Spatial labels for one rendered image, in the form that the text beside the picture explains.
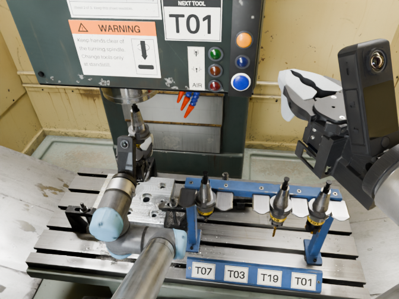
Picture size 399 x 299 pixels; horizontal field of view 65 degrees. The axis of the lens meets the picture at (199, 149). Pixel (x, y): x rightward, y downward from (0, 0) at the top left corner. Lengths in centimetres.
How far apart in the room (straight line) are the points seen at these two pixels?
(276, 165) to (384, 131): 166
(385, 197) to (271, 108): 157
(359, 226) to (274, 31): 98
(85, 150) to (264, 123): 118
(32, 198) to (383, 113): 168
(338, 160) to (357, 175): 3
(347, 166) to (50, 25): 54
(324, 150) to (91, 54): 45
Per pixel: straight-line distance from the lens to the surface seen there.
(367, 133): 35
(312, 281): 117
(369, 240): 152
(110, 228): 77
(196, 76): 60
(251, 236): 126
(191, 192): 97
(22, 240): 171
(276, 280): 115
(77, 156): 220
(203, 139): 152
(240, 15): 56
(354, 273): 128
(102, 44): 63
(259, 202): 95
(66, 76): 70
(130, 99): 83
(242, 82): 59
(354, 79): 35
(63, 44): 66
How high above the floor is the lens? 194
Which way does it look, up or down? 41 degrees down
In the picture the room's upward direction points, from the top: 1 degrees counter-clockwise
